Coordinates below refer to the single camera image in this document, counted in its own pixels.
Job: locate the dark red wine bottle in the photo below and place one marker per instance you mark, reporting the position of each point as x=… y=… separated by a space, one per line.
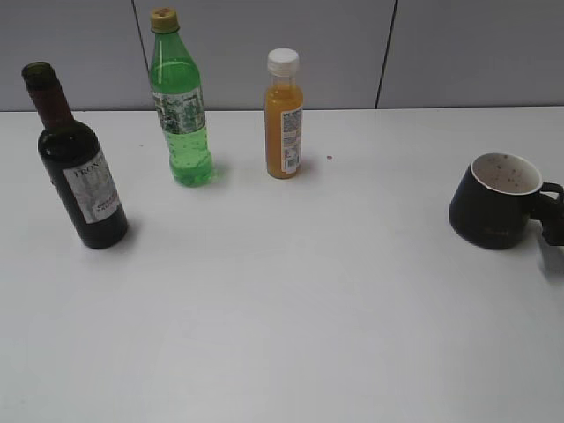
x=75 y=162

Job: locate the black mug white inside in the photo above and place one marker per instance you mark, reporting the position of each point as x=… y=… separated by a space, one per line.
x=493 y=202

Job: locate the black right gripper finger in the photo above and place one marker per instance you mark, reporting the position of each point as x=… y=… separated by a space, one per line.
x=549 y=212

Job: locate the green soda bottle yellow cap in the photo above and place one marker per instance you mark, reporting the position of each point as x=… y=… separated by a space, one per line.
x=178 y=97

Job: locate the orange juice bottle white cap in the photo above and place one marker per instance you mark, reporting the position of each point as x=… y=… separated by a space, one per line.
x=283 y=106

